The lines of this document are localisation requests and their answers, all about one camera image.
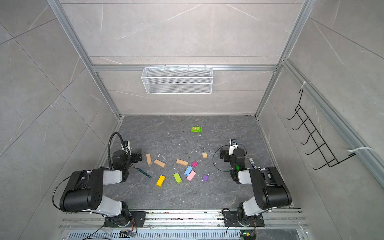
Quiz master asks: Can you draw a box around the green snack packet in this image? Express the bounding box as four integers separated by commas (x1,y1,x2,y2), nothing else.
191,127,203,133

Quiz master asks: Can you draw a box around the black wire hook rack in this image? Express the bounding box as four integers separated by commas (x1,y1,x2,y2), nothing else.
287,89,356,171

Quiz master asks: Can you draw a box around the pink block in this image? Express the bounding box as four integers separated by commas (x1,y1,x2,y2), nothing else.
187,171,196,181

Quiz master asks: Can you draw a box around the white wire mesh basket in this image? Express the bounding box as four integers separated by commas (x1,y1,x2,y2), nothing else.
141,67,214,95

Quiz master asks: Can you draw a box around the yellow arch block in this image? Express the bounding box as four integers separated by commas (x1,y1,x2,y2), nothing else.
156,175,166,188

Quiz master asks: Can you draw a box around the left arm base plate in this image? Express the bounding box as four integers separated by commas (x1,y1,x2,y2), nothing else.
103,211,147,228

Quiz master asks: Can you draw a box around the aluminium mounting rail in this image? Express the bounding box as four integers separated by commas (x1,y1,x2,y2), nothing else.
54,209,313,240

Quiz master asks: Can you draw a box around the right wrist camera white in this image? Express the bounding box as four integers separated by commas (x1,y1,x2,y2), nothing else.
229,139,238,155

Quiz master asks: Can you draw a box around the lime green block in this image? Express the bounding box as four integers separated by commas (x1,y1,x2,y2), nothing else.
174,173,182,184

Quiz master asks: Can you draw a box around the light blue block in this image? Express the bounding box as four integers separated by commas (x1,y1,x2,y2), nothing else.
184,166,193,177

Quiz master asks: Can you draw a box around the green handled tool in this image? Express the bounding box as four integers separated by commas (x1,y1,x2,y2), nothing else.
134,166,152,178

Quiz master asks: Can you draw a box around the natural wood block long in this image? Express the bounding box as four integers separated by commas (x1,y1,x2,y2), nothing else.
146,154,152,166

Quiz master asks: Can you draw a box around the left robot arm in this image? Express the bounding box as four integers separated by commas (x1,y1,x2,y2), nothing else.
52,132,143,227

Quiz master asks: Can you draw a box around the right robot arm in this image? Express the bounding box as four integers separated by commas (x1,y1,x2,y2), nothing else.
217,145,292,223

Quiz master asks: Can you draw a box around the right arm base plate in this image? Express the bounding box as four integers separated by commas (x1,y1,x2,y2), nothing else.
222,209,265,228

